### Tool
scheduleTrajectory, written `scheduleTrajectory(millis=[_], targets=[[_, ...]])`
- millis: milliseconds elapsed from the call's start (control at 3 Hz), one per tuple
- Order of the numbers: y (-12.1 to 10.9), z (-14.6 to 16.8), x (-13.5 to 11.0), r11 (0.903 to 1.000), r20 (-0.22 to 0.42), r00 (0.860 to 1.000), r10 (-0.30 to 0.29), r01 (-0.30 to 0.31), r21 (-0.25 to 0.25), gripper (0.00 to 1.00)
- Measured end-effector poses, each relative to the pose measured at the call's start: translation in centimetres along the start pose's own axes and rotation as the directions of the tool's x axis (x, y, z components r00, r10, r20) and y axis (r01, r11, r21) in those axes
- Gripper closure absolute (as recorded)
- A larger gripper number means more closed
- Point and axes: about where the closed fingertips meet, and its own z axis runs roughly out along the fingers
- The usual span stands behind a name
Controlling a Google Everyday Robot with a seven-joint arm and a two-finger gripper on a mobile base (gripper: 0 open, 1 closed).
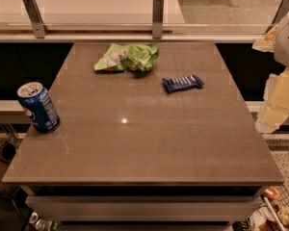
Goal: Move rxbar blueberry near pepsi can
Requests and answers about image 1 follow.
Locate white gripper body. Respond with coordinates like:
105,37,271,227
275,13,289,66

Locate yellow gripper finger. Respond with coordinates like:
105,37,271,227
252,26,277,53
255,67,289,134

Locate blue rxbar blueberry wrapper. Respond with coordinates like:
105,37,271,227
162,74,204,93

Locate blue pepsi can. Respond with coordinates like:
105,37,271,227
17,82,60,133

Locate green chip bag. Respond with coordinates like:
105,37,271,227
93,42,159,72

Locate grey table drawer front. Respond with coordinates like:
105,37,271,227
26,196,262,222

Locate cans under table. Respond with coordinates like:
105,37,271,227
29,212,58,231

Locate right metal rail bracket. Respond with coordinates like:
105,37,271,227
266,0,289,32

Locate metal rail bracket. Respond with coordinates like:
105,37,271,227
22,0,48,39
152,0,164,39
266,0,289,32

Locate middle metal rail bracket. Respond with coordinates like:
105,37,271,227
152,0,164,39

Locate left metal rail bracket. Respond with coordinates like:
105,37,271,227
22,0,48,39

